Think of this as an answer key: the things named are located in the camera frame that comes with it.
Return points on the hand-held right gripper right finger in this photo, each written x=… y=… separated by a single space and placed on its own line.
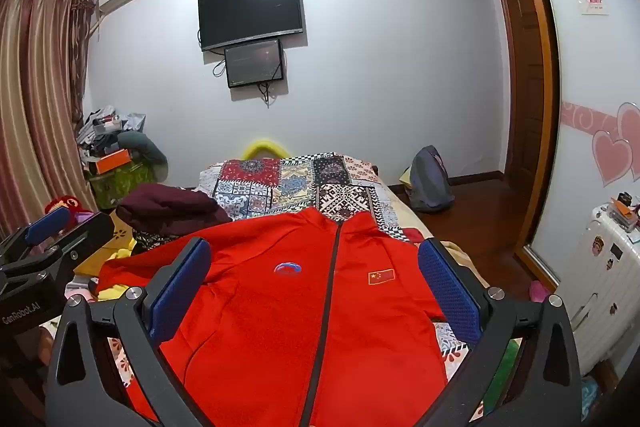
x=447 y=292

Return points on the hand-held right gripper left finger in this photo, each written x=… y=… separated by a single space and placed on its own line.
x=180 y=289

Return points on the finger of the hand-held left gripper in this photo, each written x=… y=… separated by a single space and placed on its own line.
x=47 y=223
x=85 y=237

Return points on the red zip jacket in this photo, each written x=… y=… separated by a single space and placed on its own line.
x=260 y=332

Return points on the red plush toy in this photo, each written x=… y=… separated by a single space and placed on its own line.
x=62 y=203

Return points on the yellow cloth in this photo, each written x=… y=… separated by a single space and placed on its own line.
x=117 y=239

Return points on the black patterned cloth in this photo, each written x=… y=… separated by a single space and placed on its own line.
x=147 y=239

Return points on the green storage box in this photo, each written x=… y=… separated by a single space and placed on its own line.
x=120 y=186

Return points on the orange box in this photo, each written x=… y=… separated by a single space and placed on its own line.
x=112 y=161

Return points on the maroon garment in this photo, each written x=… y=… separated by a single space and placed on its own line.
x=170 y=207

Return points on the pink slipper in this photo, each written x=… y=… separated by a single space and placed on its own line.
x=539 y=291

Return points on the grey-green cushion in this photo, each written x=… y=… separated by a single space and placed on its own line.
x=146 y=147

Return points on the grey backpack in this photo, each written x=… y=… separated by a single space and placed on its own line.
x=430 y=182

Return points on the pile of papers and packets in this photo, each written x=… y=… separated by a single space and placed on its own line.
x=102 y=124

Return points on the striped brown curtain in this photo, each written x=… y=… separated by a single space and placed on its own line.
x=35 y=107

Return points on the yellow bag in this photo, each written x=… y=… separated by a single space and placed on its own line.
x=405 y=181

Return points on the white suitcase with stickers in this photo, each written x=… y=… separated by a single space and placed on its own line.
x=605 y=287

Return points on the patchwork quilt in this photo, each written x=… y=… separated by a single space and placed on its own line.
x=300 y=187

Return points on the yellow hoop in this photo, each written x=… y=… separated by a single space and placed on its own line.
x=265 y=143

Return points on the small orange packet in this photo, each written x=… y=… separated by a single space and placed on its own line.
x=621 y=208

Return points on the wooden door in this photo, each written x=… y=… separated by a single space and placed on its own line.
x=525 y=82

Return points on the small black monitor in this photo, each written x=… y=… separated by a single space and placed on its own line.
x=252 y=64

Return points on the wooden door frame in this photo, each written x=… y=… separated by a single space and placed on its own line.
x=547 y=107

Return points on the pink heart wall decal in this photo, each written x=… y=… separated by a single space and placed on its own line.
x=612 y=157

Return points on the black wall television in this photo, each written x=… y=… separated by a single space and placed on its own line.
x=250 y=12

